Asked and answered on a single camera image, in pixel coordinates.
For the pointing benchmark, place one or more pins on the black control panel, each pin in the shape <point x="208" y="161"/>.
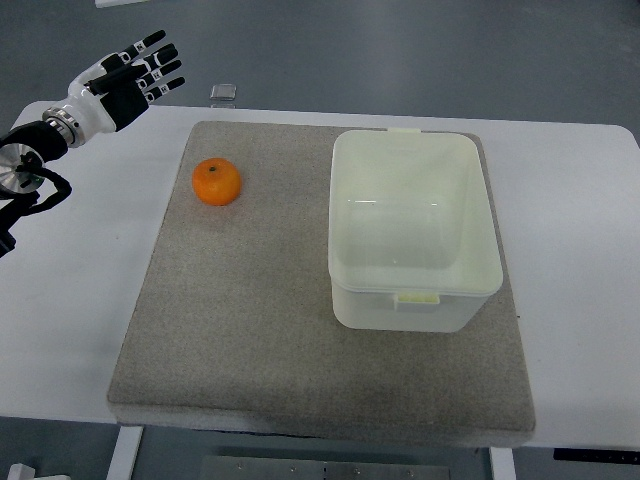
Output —
<point x="622" y="457"/>

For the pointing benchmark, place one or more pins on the white table leg left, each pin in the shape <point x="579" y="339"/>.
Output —
<point x="125" y="453"/>

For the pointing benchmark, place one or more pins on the white plastic box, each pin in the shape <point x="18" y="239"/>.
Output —
<point x="412" y="240"/>

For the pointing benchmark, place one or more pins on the white table leg right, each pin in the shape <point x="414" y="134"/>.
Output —
<point x="502" y="464"/>

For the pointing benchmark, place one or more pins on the white object top edge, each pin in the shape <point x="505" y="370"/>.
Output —
<point x="115" y="3"/>

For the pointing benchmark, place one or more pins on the grey felt mat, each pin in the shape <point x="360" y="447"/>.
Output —
<point x="233" y="329"/>

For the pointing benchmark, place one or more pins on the small clear plastic lid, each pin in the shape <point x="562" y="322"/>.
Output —
<point x="224" y="92"/>

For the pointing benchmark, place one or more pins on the white object floor corner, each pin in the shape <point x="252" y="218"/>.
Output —
<point x="21" y="471"/>

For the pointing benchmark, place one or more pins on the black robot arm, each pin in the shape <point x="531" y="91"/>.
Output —
<point x="27" y="185"/>

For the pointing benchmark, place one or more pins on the white table leg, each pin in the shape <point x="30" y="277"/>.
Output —
<point x="502" y="464"/>
<point x="125" y="453"/>

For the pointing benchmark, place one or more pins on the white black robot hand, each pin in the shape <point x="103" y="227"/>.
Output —
<point x="111" y="94"/>

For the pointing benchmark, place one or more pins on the orange fruit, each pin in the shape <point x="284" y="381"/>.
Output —
<point x="216" y="181"/>

